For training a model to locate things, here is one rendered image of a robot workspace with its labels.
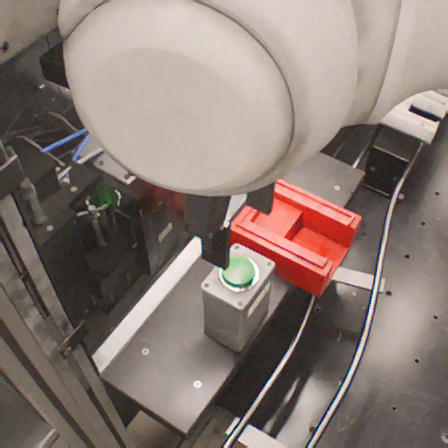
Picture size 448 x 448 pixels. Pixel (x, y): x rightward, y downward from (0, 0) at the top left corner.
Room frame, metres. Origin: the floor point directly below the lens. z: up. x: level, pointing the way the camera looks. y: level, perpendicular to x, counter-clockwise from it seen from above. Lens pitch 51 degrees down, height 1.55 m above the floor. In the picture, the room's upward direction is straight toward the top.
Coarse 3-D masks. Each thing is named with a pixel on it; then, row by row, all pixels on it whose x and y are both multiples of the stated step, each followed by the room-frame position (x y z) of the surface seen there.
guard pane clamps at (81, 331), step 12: (0, 168) 0.26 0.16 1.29; (12, 168) 0.27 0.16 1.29; (0, 180) 0.26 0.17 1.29; (12, 180) 0.27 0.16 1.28; (0, 192) 0.26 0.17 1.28; (84, 324) 0.28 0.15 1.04; (72, 336) 0.26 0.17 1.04; (84, 336) 0.27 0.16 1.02; (60, 348) 0.24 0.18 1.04; (72, 348) 0.25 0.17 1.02
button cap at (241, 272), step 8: (240, 256) 0.37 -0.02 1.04; (232, 264) 0.36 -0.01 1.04; (240, 264) 0.36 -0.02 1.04; (248, 264) 0.36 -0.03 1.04; (224, 272) 0.35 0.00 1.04; (232, 272) 0.35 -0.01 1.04; (240, 272) 0.35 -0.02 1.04; (248, 272) 0.35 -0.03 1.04; (224, 280) 0.34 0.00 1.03; (232, 280) 0.34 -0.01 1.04; (240, 280) 0.34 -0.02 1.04; (248, 280) 0.34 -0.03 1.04
